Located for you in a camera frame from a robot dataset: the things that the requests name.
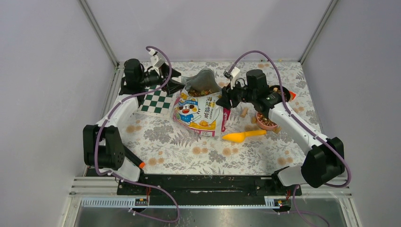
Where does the black empty bowl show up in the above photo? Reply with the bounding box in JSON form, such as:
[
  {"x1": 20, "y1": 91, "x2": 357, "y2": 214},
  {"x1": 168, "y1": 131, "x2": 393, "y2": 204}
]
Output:
[{"x1": 269, "y1": 85, "x2": 292, "y2": 102}]

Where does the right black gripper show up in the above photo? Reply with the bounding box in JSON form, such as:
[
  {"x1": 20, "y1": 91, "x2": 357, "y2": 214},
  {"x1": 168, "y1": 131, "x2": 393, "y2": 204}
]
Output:
[{"x1": 216, "y1": 77, "x2": 256, "y2": 110}]

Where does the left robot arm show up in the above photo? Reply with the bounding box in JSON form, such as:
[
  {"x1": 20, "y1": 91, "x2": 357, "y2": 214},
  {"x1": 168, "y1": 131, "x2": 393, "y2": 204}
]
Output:
[{"x1": 83, "y1": 59, "x2": 184, "y2": 194}]

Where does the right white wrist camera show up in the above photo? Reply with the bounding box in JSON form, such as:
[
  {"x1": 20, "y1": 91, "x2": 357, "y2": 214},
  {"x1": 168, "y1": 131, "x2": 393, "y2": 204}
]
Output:
[{"x1": 223, "y1": 66, "x2": 240, "y2": 89}]

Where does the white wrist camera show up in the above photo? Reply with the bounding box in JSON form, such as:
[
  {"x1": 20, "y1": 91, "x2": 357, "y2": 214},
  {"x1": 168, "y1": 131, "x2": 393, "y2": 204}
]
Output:
[
  {"x1": 223, "y1": 66, "x2": 240, "y2": 89},
  {"x1": 148, "y1": 48, "x2": 165, "y2": 76}
]

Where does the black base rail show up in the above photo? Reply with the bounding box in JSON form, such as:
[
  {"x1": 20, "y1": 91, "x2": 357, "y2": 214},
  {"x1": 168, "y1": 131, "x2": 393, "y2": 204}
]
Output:
[{"x1": 117, "y1": 174, "x2": 302, "y2": 206}]

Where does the floral tablecloth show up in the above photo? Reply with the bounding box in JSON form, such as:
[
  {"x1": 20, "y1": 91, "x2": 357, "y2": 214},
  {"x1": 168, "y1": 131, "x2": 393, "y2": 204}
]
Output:
[{"x1": 103, "y1": 61, "x2": 328, "y2": 176}]

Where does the wooden cork cylinder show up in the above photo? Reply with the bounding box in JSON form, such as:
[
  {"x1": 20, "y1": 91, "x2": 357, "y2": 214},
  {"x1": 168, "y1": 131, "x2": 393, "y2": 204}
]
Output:
[{"x1": 240, "y1": 107, "x2": 249, "y2": 118}]

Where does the black marker orange cap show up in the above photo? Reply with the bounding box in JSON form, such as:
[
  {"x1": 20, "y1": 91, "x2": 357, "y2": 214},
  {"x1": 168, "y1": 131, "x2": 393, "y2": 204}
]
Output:
[{"x1": 125, "y1": 149, "x2": 146, "y2": 169}]

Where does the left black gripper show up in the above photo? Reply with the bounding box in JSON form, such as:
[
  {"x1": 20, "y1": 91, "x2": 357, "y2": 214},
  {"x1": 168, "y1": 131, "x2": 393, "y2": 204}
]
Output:
[{"x1": 139, "y1": 63, "x2": 186, "y2": 95}]

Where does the pink bowl with kibble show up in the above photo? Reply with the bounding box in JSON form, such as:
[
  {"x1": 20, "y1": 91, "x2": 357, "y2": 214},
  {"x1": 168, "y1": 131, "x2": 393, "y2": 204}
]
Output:
[{"x1": 256, "y1": 112, "x2": 278, "y2": 131}]

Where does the yellow plastic scoop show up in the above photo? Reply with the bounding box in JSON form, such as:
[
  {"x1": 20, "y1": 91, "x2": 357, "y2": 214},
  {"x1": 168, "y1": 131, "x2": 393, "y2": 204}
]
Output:
[{"x1": 222, "y1": 130, "x2": 267, "y2": 143}]

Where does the wooden block near bowl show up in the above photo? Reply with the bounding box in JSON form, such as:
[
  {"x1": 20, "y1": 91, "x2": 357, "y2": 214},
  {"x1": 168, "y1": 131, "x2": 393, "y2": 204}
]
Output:
[{"x1": 273, "y1": 126, "x2": 281, "y2": 134}]

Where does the green white chessboard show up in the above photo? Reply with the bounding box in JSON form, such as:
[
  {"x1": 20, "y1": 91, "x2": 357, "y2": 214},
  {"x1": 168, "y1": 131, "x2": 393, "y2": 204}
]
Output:
[{"x1": 134, "y1": 90, "x2": 179, "y2": 118}]

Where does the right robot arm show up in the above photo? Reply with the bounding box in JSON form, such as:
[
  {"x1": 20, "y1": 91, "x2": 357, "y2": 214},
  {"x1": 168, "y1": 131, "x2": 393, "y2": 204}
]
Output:
[{"x1": 217, "y1": 69, "x2": 346, "y2": 195}]

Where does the orange red small object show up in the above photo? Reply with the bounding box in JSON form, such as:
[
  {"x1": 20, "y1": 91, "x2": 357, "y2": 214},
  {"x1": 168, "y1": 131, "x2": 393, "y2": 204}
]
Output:
[{"x1": 289, "y1": 91, "x2": 296, "y2": 100}]

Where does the cat food bag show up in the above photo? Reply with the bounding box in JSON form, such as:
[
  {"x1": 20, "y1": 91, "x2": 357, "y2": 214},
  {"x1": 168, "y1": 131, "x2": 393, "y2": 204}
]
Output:
[{"x1": 171, "y1": 69, "x2": 230, "y2": 137}]

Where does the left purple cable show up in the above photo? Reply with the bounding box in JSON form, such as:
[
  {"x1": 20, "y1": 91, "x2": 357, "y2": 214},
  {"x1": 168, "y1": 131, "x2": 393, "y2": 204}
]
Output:
[{"x1": 94, "y1": 45, "x2": 174, "y2": 177}]

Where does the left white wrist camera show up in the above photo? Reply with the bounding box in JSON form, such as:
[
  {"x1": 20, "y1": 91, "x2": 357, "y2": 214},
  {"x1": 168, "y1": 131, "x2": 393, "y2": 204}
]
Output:
[{"x1": 148, "y1": 48, "x2": 165, "y2": 76}]

